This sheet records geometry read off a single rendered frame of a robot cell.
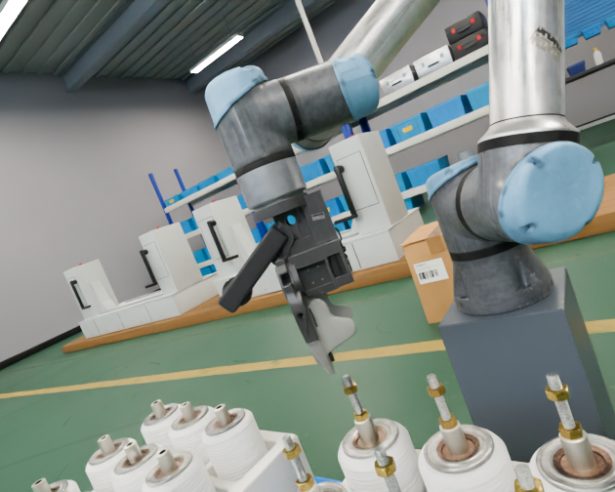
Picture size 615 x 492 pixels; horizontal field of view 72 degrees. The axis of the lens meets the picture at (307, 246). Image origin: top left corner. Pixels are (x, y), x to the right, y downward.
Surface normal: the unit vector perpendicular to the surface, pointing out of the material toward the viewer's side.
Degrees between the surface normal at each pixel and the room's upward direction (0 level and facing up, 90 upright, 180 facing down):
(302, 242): 90
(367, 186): 90
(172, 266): 90
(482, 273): 73
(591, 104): 90
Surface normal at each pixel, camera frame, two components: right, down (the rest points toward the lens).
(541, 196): 0.15, 0.18
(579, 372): -0.51, 0.29
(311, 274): -0.05, 0.13
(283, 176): 0.40, -0.06
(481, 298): -0.73, 0.04
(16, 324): 0.78, -0.25
